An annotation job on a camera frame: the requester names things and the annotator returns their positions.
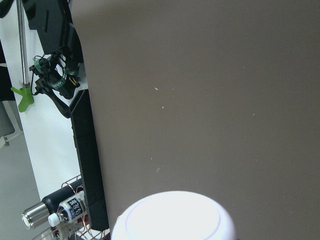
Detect pink cup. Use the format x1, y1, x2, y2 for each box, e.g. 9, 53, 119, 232
111, 190, 237, 240

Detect plastic tea bottle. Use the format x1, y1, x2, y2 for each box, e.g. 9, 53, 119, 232
47, 190, 87, 227

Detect green clamp tool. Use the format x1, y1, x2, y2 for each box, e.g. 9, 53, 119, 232
10, 0, 35, 113

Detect black thermos bottle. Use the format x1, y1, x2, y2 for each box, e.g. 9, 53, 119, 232
21, 185, 84, 230

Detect aluminium frame post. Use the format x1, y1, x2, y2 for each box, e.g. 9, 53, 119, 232
69, 89, 110, 231

